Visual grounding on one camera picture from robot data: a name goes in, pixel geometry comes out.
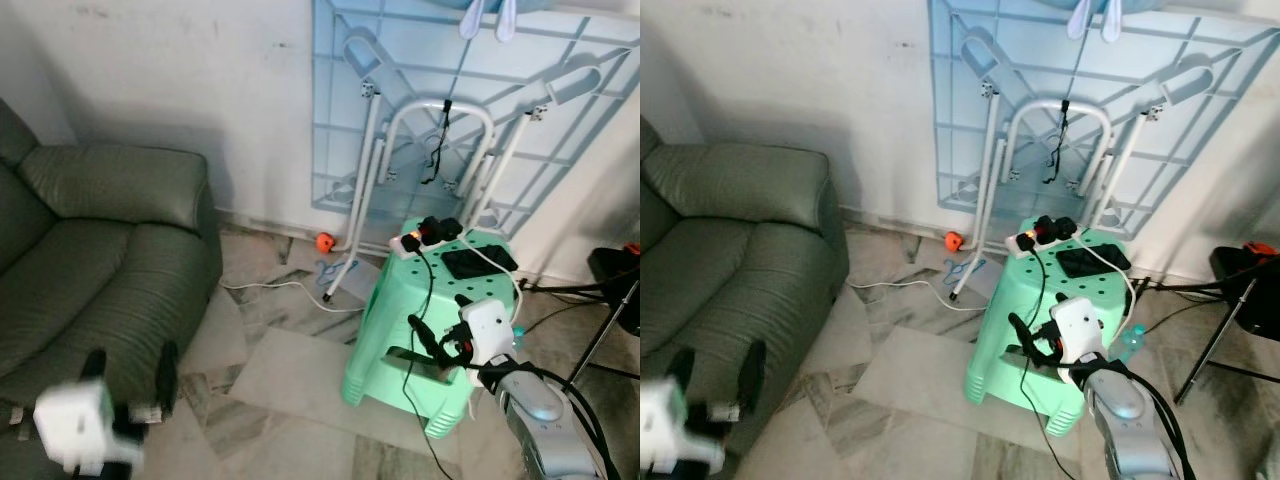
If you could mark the small orange ball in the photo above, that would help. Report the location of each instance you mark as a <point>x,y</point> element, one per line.
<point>953,241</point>
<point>324,242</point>

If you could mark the blue clothes hanger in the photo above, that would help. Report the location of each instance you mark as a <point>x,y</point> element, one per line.
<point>330,270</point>
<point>955,270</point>

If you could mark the white tubular table leg frame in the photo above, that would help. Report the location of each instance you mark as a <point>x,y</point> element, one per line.
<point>470,106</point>
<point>1040,104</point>

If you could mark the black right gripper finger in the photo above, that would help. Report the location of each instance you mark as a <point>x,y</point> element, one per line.
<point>424,335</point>
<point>1023,333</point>
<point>1032,366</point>
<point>425,368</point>

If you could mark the teal plastic bottle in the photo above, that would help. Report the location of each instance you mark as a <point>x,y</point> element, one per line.
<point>518,335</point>
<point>1133,345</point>

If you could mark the black stand pole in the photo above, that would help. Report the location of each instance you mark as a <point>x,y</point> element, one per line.
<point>603,330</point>
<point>1216,340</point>

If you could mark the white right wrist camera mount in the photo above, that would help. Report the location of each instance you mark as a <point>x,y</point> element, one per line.
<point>1078,328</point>
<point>488,330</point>

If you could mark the black bag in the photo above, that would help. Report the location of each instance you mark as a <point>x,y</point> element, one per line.
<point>1240,280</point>
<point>615,275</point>

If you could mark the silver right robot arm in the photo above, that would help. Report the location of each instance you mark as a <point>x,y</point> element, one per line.
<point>540,410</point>
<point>1125,410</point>

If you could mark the dark green leather sofa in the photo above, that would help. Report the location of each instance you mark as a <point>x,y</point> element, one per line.
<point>730,270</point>
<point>90,270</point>

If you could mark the light blue folding table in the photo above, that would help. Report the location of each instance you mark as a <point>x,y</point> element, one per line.
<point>1180,60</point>
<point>560,60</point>

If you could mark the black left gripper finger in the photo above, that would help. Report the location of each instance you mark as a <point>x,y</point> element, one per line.
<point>685,366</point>
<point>754,375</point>
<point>96,366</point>
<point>167,375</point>

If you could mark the mint green plastic stool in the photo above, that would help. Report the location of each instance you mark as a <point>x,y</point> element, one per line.
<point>1000,320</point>
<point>385,300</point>

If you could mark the black power adapter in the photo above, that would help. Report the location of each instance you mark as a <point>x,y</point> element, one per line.
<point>1052,230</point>
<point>440,230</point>

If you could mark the white power strip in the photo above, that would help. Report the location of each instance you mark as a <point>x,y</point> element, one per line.
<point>405,243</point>
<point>1018,245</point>

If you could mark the black flat charger box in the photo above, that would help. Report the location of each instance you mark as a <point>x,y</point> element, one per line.
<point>1092,262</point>
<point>478,263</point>

